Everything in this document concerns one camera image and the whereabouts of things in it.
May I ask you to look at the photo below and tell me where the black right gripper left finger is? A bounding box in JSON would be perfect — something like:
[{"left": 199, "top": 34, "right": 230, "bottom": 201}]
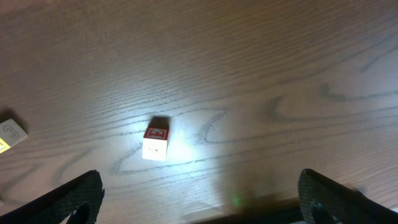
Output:
[{"left": 1, "top": 170, "right": 104, "bottom": 224}]

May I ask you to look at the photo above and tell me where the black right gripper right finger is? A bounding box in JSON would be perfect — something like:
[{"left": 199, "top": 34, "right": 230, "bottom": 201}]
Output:
[{"left": 298, "top": 169, "right": 397, "bottom": 224}]

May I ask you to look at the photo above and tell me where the red letter I block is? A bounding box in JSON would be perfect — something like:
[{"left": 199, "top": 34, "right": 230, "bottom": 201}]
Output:
[{"left": 142, "top": 116, "right": 170, "bottom": 161}]

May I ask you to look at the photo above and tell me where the yellow wooden block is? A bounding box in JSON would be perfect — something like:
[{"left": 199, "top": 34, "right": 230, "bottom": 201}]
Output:
[{"left": 0, "top": 119, "right": 28, "bottom": 153}]

